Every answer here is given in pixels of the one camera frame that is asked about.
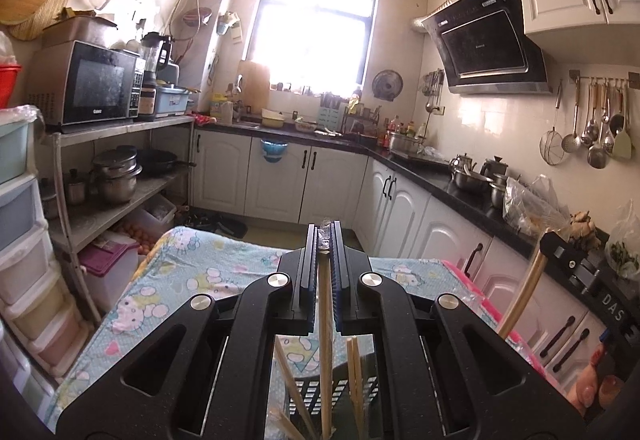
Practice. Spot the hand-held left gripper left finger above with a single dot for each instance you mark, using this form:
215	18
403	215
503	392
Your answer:
312	280

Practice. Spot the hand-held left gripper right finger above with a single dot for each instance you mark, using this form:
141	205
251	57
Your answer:
340	280

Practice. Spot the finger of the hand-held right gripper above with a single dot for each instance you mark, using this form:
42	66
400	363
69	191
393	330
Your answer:
562	252

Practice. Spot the long wooden chopstick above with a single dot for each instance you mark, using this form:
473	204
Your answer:
297	392
284	425
351	385
520	295
359	385
325	320

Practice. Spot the black chopstick holder basket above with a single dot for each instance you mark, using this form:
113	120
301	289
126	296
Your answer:
340	395

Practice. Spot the person's right hand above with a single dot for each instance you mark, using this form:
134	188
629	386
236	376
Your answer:
587	390

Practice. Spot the ginger root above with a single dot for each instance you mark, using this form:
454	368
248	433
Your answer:
585	227

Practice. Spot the clear plastic bag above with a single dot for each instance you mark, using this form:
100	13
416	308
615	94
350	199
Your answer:
535	210

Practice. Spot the bag of green vegetables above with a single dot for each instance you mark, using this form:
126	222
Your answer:
622	252

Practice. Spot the small steel pot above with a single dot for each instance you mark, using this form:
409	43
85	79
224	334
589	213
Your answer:
500	195

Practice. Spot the white lower kitchen cabinets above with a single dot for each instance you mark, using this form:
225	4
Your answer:
330	190

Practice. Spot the large steel ladle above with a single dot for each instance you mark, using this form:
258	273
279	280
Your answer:
596	157

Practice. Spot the steel mesh skimmer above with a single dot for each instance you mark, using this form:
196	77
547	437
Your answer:
551	149

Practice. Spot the black shoes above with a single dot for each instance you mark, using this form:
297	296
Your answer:
220	225

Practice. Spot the steel kettle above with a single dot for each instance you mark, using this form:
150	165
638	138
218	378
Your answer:
461	164
495	167

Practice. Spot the steel pots on counter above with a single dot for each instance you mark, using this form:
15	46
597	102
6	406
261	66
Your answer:
472	181

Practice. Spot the light green spatula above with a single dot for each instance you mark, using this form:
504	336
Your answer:
622	147

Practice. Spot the blue hanging bowl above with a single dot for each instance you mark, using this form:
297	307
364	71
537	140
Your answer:
274	150

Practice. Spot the black ladle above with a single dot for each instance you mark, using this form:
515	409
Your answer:
616	122

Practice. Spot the black kitchen countertop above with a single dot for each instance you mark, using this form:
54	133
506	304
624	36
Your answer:
440	180

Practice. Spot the cartoon cat printed blanket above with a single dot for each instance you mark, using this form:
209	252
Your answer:
165	280

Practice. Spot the steel stockpot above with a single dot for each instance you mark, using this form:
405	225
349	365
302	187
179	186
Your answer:
402	140

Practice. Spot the row of condiment bottles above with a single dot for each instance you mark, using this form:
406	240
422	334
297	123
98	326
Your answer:
397	125

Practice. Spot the light green knife rack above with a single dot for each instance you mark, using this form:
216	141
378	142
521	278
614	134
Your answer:
331	114

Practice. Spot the yellow container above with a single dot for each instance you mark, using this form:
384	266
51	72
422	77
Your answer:
272	118

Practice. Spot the clear box of eggs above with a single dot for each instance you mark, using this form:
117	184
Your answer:
150	225

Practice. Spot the black frying pan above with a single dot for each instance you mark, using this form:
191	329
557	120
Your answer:
160	162

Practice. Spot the wooden cutting board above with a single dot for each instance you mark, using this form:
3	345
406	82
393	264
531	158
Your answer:
255	84

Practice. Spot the pink storage box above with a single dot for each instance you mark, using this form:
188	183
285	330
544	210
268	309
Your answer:
107	270

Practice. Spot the stacked steel pots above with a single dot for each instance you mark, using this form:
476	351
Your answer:
117	177

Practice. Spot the metal shelf rack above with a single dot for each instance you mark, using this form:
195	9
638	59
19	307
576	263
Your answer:
100	220

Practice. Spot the black range hood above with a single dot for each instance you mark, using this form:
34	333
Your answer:
480	44

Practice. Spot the light blue plastic basin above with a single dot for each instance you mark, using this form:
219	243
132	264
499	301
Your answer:
172	100

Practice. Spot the small steel cup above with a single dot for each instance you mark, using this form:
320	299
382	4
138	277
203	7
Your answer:
76	190

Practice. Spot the kitchen window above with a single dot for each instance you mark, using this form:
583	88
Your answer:
315	19

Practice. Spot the black blender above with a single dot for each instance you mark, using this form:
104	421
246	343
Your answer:
152	54

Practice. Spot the black microwave oven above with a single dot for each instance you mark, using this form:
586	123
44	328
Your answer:
95	84

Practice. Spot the pastel plastic drawer unit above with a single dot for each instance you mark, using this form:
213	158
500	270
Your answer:
20	220

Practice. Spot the brown cardboard box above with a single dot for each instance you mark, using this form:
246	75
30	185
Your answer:
77	29

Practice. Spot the red plastic bucket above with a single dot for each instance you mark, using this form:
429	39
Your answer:
9	87

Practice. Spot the metal utensil rail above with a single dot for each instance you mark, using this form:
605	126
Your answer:
600	78

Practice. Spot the small wall fan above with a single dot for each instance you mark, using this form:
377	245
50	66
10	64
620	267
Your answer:
387	84

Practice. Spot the silver exhaust duct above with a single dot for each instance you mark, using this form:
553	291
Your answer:
421	22

